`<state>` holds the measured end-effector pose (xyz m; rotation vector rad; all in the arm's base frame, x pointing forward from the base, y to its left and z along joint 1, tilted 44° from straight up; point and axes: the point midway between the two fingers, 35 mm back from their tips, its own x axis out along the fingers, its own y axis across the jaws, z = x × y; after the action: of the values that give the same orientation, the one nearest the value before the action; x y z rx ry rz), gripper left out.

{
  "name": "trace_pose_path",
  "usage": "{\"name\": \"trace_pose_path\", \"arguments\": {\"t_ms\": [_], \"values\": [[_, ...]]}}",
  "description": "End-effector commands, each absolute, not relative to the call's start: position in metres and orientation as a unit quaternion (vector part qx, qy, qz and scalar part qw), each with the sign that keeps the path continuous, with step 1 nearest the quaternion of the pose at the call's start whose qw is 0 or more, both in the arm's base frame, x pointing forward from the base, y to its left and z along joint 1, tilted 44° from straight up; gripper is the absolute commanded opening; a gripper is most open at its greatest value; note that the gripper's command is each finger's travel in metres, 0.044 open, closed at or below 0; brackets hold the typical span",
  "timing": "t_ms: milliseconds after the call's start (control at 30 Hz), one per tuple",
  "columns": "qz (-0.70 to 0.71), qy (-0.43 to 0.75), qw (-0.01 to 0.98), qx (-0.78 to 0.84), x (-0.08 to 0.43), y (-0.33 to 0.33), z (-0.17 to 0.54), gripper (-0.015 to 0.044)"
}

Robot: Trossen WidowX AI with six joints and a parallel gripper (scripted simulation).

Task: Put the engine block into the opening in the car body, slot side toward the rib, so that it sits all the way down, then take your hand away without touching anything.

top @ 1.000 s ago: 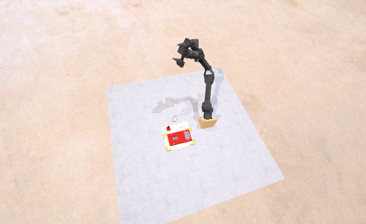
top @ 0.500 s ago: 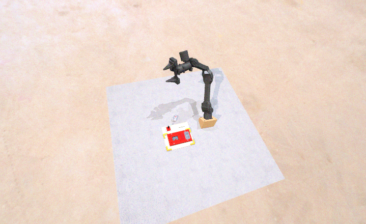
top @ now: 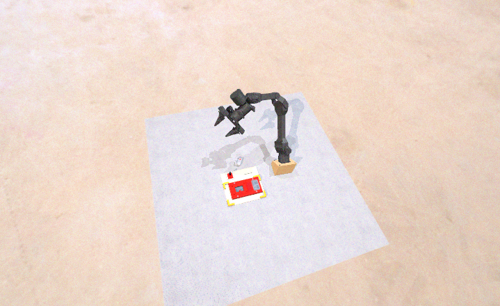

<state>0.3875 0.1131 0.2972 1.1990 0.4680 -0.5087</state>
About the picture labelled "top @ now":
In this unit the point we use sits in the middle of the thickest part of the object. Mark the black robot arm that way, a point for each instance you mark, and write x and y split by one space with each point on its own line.
281 108

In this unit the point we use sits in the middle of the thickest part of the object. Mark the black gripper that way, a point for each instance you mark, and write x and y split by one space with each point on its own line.
236 116

